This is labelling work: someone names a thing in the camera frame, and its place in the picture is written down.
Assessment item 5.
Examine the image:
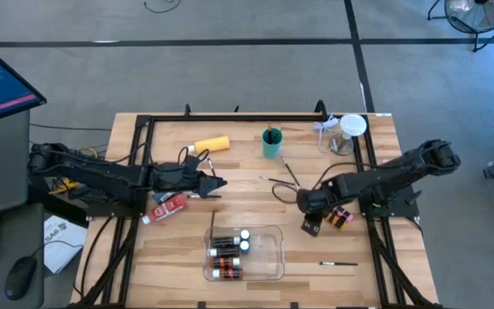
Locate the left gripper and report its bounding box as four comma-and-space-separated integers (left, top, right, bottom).
152, 162, 229, 199

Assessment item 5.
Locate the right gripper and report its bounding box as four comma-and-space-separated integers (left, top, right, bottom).
297, 179, 339, 238

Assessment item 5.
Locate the pink paint bottle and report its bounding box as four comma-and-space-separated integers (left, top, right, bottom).
334, 205, 355, 222

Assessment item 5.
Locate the clear plastic bin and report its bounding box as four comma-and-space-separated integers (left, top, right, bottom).
202, 225, 286, 282

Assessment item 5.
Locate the orange paint bottle black label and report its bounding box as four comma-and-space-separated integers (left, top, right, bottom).
211, 268, 244, 280

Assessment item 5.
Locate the yellow paint bottle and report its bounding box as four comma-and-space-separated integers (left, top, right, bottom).
188, 136, 232, 155

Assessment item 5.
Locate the large red paint bottle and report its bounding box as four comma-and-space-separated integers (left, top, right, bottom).
142, 193, 188, 226

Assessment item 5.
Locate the teal plastic cup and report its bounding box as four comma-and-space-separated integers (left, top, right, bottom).
261, 127, 283, 160

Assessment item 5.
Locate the clear jar white lid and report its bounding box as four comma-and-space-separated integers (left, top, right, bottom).
328, 113, 367, 155

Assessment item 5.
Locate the white paper booklet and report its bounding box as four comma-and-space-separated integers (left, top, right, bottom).
43, 214, 88, 275

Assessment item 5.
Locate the grey desk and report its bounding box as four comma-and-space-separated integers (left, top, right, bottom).
0, 109, 45, 309

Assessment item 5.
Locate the black computer mouse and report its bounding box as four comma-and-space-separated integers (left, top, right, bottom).
4, 256, 38, 301

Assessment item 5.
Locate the black floor fan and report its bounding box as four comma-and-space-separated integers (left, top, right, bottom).
426, 0, 494, 53

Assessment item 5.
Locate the black left camera cable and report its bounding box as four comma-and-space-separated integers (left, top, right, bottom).
177, 147, 210, 167

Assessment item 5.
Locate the white cable bundle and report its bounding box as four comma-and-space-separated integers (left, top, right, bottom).
313, 114, 341, 154

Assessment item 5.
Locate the yellow cable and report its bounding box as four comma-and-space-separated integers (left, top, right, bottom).
49, 147, 100, 197

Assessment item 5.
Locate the black floor cable loop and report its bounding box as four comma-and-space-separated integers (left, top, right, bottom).
142, 0, 181, 15

